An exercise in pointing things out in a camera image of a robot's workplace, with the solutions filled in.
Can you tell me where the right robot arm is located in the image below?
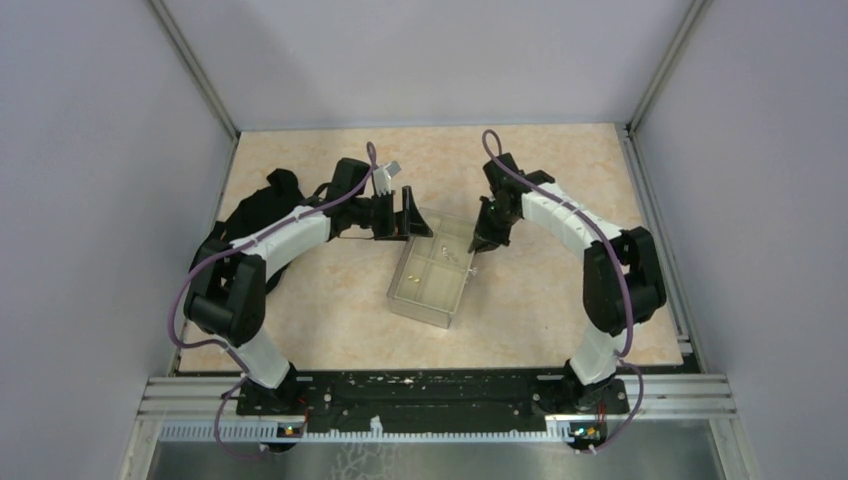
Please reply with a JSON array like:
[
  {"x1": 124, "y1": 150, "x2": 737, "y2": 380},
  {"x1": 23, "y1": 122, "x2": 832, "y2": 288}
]
[{"x1": 469, "y1": 153, "x2": 667, "y2": 412}]

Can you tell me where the clear plastic box cover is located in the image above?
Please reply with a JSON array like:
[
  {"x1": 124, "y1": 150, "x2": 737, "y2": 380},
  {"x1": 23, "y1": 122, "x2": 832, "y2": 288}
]
[{"x1": 387, "y1": 209, "x2": 474, "y2": 329}]

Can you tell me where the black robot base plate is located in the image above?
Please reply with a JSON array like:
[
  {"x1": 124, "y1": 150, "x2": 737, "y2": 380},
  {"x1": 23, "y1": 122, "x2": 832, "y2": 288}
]
[{"x1": 236, "y1": 367, "x2": 632, "y2": 434}]

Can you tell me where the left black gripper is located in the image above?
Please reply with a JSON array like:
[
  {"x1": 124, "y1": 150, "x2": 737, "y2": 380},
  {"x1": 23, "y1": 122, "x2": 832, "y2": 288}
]
[{"x1": 351, "y1": 185, "x2": 433, "y2": 242}]

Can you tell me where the small silver earring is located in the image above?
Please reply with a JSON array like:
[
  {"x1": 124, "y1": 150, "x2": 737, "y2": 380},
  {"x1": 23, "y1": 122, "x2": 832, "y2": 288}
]
[{"x1": 441, "y1": 246, "x2": 459, "y2": 263}]

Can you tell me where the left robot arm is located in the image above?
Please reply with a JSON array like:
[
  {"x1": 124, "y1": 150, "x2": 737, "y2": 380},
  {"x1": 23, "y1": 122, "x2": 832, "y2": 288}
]
[{"x1": 175, "y1": 153, "x2": 433, "y2": 414}]

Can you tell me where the black cloth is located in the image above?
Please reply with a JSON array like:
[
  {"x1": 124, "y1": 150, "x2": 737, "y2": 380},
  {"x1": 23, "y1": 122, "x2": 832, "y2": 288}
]
[{"x1": 182, "y1": 169, "x2": 330, "y2": 305}]

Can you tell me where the white slotted cable duct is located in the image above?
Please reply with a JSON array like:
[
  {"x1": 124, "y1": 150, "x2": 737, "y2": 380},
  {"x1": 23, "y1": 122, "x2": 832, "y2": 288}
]
[{"x1": 159, "y1": 417, "x2": 574, "y2": 444}]

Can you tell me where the beige compartment tray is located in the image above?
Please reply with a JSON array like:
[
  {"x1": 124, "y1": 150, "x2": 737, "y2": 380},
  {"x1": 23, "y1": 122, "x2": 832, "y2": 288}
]
[{"x1": 388, "y1": 233, "x2": 474, "y2": 316}]

